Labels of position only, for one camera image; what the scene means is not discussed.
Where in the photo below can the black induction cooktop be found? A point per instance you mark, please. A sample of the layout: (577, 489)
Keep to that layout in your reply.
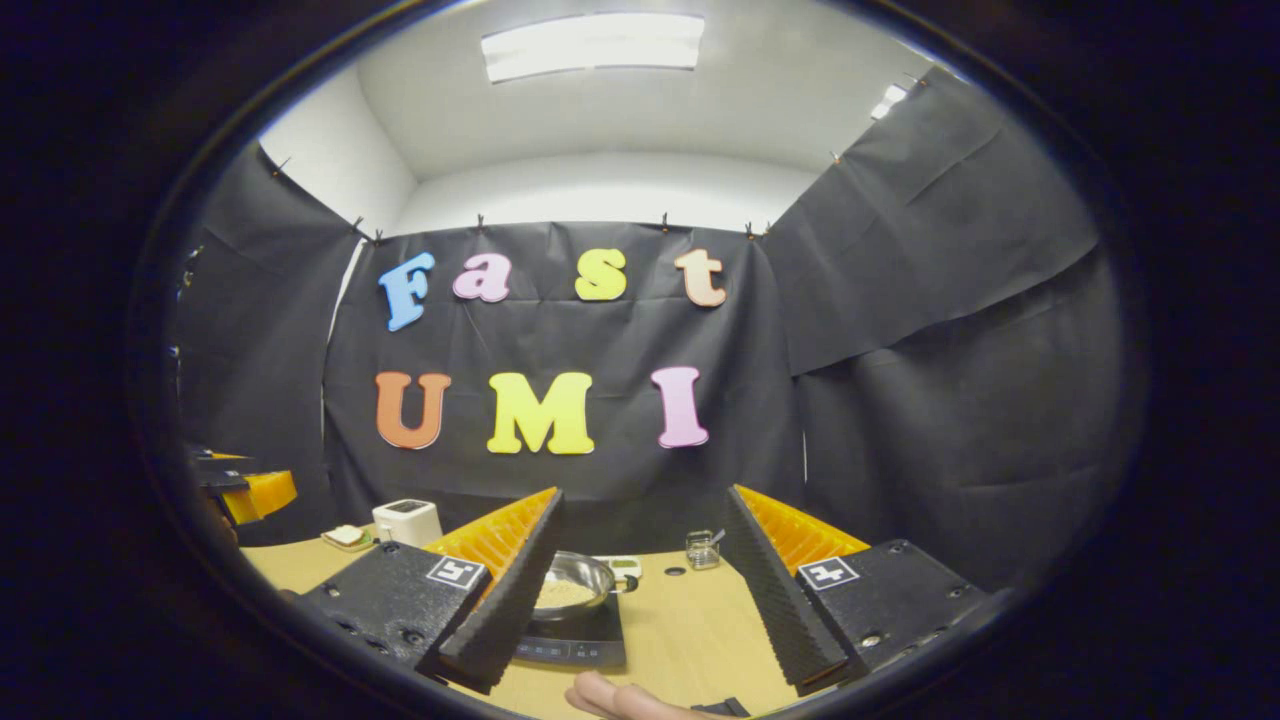
(580, 645)

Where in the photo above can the metal mesh utensil holder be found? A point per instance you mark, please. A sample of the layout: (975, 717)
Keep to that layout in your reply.
(703, 552)

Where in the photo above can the white toaster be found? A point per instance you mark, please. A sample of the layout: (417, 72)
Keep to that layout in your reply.
(408, 525)

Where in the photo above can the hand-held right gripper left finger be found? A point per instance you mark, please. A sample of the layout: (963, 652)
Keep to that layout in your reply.
(510, 610)

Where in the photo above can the small ceiling light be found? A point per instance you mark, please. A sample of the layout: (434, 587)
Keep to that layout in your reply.
(888, 102)

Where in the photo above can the white divided seasoning dish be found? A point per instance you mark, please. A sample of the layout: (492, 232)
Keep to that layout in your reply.
(625, 566)

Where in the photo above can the heap of yellow soybeans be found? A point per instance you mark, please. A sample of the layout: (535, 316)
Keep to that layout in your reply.
(567, 593)

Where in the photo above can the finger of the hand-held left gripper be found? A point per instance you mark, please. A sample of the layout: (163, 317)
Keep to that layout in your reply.
(262, 495)

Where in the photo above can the stainless steel pot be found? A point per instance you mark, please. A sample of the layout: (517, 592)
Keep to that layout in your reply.
(585, 568)

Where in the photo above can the large ceiling light panel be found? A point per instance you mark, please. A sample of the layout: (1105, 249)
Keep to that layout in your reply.
(592, 45)

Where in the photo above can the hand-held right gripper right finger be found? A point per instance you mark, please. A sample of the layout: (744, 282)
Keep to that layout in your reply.
(775, 600)

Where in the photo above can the black backdrop cloth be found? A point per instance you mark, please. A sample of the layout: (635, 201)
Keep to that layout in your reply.
(900, 350)

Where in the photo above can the sandwich with lettuce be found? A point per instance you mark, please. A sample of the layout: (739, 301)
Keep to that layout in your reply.
(347, 535)

